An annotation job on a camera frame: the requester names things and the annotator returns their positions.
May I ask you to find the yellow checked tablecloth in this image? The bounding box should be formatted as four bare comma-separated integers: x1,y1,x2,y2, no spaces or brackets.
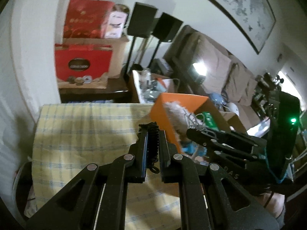
32,103,181,229

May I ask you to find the orange cardboard box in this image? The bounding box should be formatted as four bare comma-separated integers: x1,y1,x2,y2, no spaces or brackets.
150,93,230,154

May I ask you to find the white earphone cable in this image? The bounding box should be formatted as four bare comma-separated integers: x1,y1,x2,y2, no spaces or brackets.
183,111,217,135

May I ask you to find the open box of clutter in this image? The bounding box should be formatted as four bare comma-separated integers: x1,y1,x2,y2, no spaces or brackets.
129,70,180,104

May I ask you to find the dark wooden side table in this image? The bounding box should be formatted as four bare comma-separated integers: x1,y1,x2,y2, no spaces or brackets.
59,77,132,103

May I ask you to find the blue cone toy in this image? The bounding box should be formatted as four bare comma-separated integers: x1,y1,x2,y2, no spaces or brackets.
181,142,207,157

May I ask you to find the brown sofa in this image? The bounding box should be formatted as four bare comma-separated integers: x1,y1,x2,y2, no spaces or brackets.
163,25,261,129

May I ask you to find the black speaker left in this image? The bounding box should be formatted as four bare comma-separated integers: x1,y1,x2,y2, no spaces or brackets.
123,2,158,82

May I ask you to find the pink white tissue pack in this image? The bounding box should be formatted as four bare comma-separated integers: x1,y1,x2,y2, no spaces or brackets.
104,11,127,39

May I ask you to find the red gift box top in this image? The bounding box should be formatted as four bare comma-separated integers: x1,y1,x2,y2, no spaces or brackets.
63,0,115,39

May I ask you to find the bright lamp device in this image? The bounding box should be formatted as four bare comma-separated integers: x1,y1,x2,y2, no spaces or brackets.
192,61,208,84

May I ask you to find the black speaker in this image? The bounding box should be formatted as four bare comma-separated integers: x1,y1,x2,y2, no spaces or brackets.
148,12,183,69
123,2,158,82

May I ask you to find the framed wall painting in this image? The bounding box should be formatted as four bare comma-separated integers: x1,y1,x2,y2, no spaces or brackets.
209,0,276,54

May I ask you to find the white fluffy duster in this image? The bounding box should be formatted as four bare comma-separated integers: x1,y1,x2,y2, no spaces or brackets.
163,101,190,143

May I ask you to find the black speaker right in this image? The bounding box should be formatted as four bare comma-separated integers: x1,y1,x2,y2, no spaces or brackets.
148,12,183,69

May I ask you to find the black car charger cable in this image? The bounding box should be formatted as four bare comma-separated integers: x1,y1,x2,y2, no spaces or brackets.
138,121,160,173

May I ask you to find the red chocolate gift bag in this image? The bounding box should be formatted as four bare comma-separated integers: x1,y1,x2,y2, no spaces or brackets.
55,44,113,89

